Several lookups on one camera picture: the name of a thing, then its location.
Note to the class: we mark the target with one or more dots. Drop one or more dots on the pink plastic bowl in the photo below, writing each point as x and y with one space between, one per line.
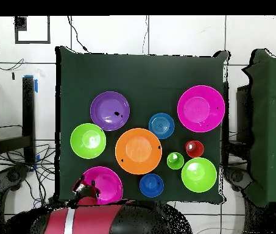
108 185
196 109

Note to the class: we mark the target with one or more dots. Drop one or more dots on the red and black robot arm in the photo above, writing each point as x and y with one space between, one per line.
91 219

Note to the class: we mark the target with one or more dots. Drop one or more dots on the green plastic bowl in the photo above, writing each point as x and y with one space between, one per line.
201 180
79 146

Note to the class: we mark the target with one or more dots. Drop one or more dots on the orange plastic bowl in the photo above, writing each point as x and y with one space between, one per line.
137 148

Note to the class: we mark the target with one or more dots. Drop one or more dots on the dark blue bowl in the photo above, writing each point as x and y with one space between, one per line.
151 185

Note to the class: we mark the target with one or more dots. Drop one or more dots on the purple plastic bowl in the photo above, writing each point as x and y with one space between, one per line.
103 117

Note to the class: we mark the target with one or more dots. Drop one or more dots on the green plastic cup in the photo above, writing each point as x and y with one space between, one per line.
176 163

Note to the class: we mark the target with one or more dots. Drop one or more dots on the black stand with blue tape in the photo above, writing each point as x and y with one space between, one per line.
28 109

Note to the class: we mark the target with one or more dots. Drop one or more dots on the translucent blue bowl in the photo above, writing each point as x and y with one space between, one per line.
161 125

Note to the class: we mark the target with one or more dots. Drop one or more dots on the orange-red plastic cup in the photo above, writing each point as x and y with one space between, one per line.
197 151

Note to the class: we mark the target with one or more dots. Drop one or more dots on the dark green tablecloth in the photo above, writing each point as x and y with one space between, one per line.
140 78

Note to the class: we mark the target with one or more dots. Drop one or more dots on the black pedestal foot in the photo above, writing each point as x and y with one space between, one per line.
13 175
235 176

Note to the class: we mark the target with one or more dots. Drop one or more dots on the black square floor frame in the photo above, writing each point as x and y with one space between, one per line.
20 24

